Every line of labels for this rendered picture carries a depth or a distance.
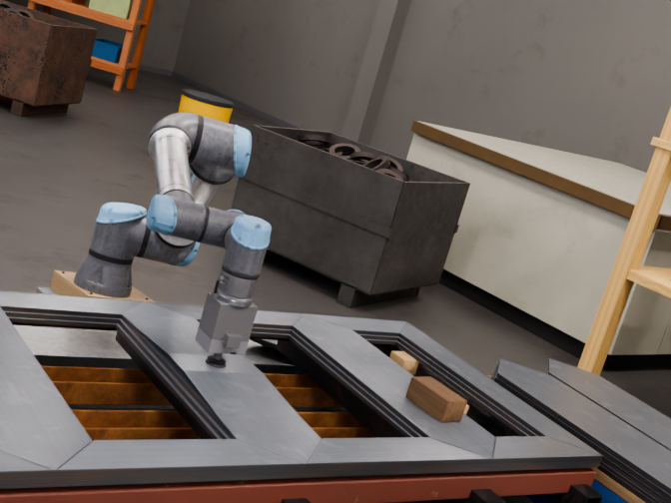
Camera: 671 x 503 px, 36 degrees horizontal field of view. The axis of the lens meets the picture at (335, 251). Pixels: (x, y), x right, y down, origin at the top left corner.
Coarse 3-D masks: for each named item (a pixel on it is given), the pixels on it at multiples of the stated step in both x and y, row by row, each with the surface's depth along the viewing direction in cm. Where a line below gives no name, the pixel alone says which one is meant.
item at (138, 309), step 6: (138, 306) 229; (144, 306) 230; (150, 306) 231; (126, 312) 223; (132, 312) 224; (138, 312) 225; (144, 312) 226; (150, 312) 228; (156, 312) 229; (162, 312) 230; (168, 312) 231; (174, 312) 232; (192, 318) 232
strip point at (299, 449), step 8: (240, 440) 177; (248, 440) 178; (256, 440) 179; (264, 440) 180; (272, 440) 181; (280, 440) 182; (288, 440) 183; (296, 440) 184; (304, 440) 185; (312, 440) 186; (320, 440) 187; (264, 448) 177; (272, 448) 178; (280, 448) 179; (288, 448) 180; (296, 448) 181; (304, 448) 182; (312, 448) 182; (288, 456) 177; (296, 456) 177; (304, 456) 178
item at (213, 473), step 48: (144, 336) 213; (288, 336) 246; (384, 336) 263; (192, 384) 195; (528, 432) 226; (0, 480) 146; (48, 480) 150; (96, 480) 154; (144, 480) 159; (192, 480) 164
